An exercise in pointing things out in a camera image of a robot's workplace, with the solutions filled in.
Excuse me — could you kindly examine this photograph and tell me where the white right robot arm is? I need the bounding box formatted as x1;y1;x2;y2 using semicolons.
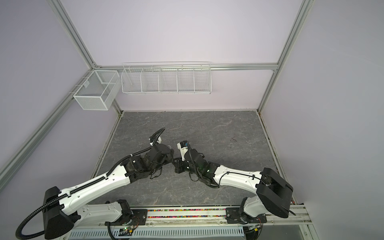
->
173;141;294;225

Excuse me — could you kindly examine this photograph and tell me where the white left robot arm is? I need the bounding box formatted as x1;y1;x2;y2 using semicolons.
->
16;128;174;240

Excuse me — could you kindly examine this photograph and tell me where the white mesh box basket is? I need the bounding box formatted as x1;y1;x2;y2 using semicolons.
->
74;70;121;111

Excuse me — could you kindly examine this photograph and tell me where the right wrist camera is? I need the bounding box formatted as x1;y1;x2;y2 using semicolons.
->
177;141;189;162

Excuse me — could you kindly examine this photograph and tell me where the white wire shelf basket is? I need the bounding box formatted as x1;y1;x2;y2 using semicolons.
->
121;62;212;94

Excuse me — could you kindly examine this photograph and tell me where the white vented cable duct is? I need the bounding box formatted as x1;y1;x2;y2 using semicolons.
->
62;226;245;240

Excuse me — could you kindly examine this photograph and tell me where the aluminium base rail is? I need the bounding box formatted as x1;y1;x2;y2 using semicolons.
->
69;202;312;234

